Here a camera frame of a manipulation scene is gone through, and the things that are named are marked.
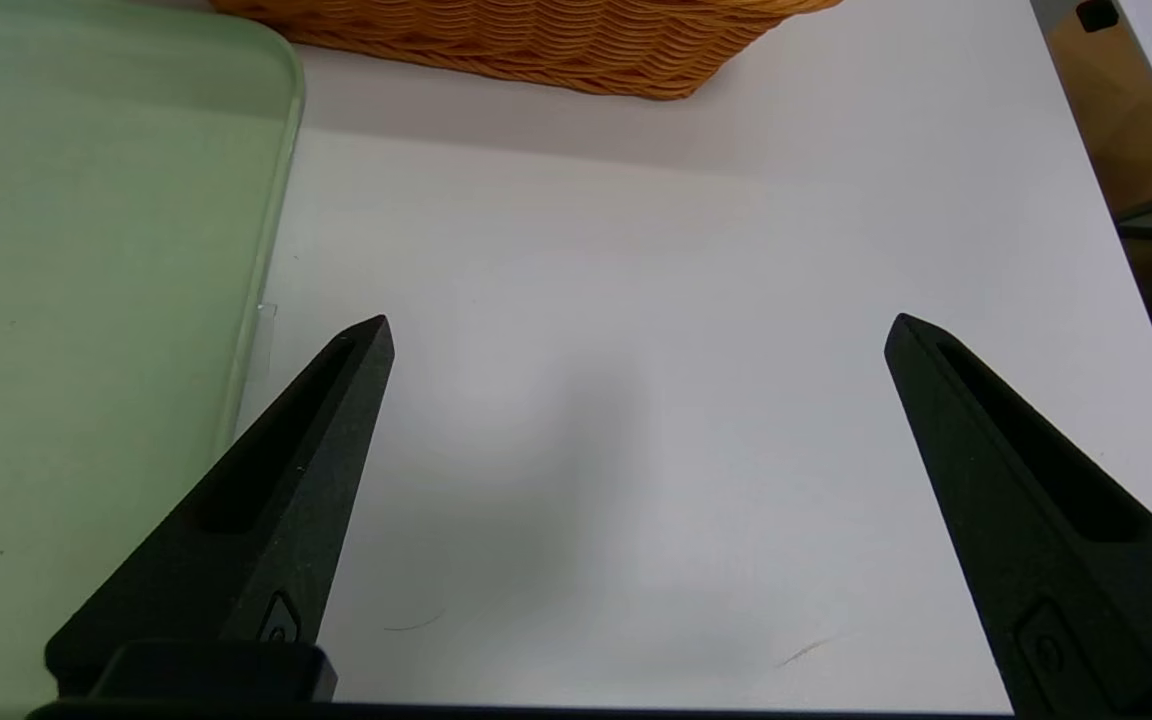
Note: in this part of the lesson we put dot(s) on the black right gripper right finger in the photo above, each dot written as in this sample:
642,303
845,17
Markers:
1066,520

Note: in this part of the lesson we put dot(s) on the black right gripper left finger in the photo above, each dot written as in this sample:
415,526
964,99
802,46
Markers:
256,520

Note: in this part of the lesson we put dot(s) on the orange wicker basket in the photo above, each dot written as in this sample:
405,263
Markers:
536,40

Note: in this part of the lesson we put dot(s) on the light green plastic tray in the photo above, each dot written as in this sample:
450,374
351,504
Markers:
86,300

